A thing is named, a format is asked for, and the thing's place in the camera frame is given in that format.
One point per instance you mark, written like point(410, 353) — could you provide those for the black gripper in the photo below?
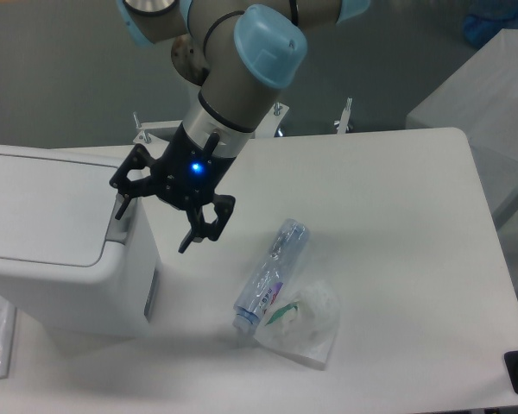
point(190, 172)

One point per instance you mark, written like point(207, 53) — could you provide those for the white push-lid trash can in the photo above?
point(70, 256)

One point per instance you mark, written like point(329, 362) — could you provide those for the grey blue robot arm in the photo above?
point(253, 50)

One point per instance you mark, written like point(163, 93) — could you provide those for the clear plastic water bottle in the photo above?
point(272, 273)

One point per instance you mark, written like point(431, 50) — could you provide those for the crumpled white plastic bag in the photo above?
point(302, 327)

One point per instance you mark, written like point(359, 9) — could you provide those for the white covered side table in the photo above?
point(481, 99)

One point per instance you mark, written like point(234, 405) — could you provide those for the blue object in background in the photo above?
point(485, 19)

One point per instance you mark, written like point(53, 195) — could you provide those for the white pedestal base frame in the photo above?
point(271, 125)

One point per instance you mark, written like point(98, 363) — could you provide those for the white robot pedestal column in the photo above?
point(188, 60)

